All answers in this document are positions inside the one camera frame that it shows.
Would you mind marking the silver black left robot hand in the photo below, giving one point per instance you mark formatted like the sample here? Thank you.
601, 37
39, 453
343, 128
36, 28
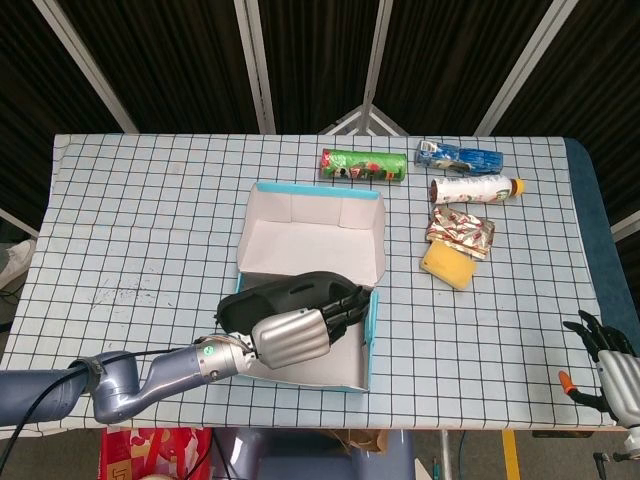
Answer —
290, 340

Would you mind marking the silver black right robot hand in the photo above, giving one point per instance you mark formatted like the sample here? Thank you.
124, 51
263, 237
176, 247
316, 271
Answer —
620, 375

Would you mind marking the black rubber slipper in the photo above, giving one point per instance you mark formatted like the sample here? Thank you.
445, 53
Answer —
280, 295

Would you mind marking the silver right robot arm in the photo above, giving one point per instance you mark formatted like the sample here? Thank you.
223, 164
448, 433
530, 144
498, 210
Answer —
632, 435

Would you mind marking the grey silver left robot arm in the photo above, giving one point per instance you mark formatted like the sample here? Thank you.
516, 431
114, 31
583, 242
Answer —
165, 370

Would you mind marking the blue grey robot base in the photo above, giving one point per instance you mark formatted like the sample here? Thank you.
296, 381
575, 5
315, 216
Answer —
300, 460

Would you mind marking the blue cardboard shoebox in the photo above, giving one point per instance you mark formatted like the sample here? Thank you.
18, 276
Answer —
310, 245

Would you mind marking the brown paper bag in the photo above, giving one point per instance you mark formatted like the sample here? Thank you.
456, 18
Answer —
365, 442

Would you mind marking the yellow sponge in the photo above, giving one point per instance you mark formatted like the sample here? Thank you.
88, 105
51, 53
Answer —
447, 265

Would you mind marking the red printed bag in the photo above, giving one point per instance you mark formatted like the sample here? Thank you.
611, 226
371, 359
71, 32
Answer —
150, 450

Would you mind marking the blue checkered tablecloth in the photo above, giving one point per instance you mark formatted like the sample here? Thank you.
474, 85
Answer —
150, 225

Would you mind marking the green chip can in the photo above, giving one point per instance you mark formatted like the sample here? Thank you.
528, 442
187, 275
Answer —
365, 165

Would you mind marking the gold foil snack packet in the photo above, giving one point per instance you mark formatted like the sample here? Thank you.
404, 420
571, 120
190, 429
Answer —
460, 227

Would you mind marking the white bottle yellow cap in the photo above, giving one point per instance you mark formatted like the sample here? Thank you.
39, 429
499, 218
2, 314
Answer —
475, 190

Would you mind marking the blue carton pack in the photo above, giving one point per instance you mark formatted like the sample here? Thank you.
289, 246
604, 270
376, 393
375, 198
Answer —
480, 159

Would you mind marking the white cloth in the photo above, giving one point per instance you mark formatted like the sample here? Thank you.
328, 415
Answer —
15, 260

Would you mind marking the white partition frame post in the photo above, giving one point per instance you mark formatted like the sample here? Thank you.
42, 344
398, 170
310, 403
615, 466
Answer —
377, 50
522, 65
255, 65
85, 65

